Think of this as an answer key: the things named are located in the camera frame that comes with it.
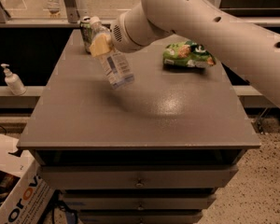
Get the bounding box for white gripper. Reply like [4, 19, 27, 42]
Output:
[90, 11, 143, 57]

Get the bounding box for clear blue-label plastic bottle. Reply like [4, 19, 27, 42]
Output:
[90, 17, 134, 89]

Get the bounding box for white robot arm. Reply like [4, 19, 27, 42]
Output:
[91, 0, 280, 108]

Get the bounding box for white pump dispenser bottle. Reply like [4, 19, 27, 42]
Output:
[1, 63, 27, 95]

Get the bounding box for green soda can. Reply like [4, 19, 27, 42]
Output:
[80, 16, 91, 53]

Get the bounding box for green chip bag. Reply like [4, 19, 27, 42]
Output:
[162, 40, 217, 68]

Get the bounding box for grey drawer cabinet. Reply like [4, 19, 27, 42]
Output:
[19, 31, 259, 224]

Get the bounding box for white cardboard box orange letters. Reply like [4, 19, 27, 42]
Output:
[0, 134, 54, 224]

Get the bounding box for metal railing frame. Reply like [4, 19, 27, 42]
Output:
[0, 0, 280, 29]

